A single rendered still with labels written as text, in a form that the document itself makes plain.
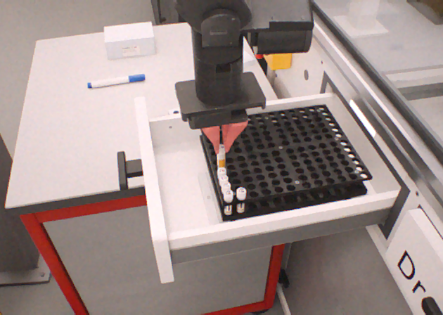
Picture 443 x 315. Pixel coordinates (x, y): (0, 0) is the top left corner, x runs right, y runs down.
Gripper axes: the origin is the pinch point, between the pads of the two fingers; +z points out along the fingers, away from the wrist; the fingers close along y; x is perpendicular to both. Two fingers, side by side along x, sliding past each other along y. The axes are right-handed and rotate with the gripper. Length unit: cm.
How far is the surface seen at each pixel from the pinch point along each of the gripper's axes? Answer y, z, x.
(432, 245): 21.2, 2.7, -19.8
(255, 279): 11, 67, 14
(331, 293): 23, 47, -3
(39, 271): -59, 92, 48
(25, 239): -59, 78, 52
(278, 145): 9.7, 5.2, 3.5
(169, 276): -9.8, 10.9, -11.8
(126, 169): -13.4, 3.6, 2.3
